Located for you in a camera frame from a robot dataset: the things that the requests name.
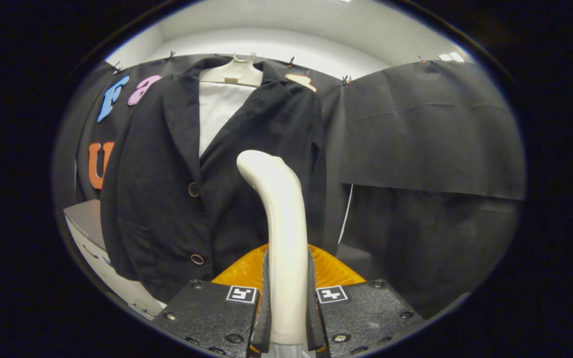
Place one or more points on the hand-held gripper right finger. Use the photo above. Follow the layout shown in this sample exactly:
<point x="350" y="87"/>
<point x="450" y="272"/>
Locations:
<point x="366" y="313"/>

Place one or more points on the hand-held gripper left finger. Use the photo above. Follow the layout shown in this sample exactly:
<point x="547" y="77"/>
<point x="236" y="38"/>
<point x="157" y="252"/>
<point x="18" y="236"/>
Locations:
<point x="207" y="313"/>

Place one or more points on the white garment steamer head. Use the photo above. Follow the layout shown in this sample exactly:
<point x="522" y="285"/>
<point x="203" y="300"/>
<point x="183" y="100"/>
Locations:
<point x="286" y="238"/>

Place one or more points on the black blazer jacket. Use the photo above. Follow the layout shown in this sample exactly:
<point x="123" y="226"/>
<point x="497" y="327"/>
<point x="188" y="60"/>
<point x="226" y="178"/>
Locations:
<point x="157" y="199"/>

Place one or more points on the grey cabinet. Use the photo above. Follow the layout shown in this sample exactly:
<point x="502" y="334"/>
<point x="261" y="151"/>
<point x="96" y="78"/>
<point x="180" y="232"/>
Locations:
<point x="85" y="219"/>

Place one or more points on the black backdrop cloth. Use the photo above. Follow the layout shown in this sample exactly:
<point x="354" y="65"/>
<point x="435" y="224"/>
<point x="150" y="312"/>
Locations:
<point x="430" y="139"/>

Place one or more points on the white fabric board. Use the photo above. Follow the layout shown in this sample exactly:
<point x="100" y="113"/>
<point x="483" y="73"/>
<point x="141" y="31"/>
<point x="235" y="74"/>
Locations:
<point x="219" y="109"/>

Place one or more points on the row of black cloth clips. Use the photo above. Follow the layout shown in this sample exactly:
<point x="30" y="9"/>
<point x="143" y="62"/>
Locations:
<point x="346" y="79"/>

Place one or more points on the white plastic hanger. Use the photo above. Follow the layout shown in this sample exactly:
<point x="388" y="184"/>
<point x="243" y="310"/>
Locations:
<point x="232" y="74"/>

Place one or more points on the small ceiling light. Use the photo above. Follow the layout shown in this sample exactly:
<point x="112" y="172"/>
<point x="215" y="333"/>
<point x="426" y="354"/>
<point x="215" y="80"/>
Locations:
<point x="450" y="57"/>

